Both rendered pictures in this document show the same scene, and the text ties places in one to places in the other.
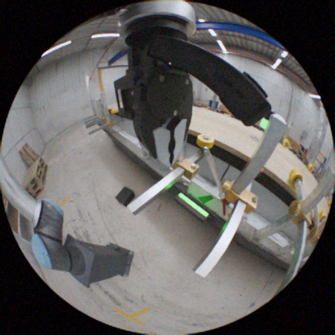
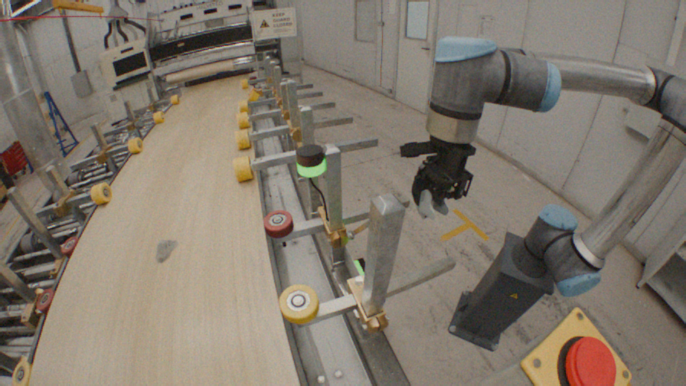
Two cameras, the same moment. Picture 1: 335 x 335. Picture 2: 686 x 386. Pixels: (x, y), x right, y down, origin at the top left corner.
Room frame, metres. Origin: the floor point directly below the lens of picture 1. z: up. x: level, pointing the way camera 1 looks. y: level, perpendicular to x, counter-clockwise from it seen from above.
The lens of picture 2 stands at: (0.56, 0.01, 1.36)
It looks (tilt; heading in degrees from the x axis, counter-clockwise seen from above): 38 degrees down; 206
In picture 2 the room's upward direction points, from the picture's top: 1 degrees counter-clockwise
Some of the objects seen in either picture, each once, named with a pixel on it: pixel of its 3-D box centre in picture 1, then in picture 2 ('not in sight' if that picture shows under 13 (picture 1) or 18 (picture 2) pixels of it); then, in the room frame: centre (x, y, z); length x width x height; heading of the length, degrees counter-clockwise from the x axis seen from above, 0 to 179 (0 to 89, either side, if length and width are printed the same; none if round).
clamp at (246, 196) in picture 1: (238, 195); (331, 226); (0.13, -0.24, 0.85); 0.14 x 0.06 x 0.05; 45
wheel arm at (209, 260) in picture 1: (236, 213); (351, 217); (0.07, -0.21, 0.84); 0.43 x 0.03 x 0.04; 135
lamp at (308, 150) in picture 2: not in sight; (314, 190); (0.17, -0.26, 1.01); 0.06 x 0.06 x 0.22; 45
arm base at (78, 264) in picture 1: (68, 259); (535, 253); (-0.22, 0.51, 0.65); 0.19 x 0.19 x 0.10
